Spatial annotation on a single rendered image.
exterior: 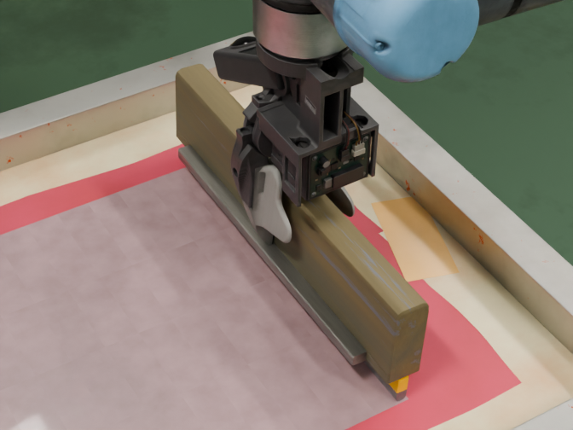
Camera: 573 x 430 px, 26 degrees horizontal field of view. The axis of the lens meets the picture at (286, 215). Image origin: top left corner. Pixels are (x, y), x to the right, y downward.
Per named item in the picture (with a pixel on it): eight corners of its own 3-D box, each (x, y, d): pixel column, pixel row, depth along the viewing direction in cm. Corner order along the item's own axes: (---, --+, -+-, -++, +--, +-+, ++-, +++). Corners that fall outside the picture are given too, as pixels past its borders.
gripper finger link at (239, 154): (234, 212, 99) (247, 122, 94) (224, 200, 100) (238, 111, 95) (283, 199, 101) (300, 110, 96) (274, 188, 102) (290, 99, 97)
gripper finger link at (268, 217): (268, 287, 100) (285, 197, 94) (232, 241, 104) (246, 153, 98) (300, 276, 102) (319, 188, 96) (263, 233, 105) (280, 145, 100)
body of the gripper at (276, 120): (293, 215, 93) (296, 88, 85) (237, 151, 99) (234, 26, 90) (378, 181, 96) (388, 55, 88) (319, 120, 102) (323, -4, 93)
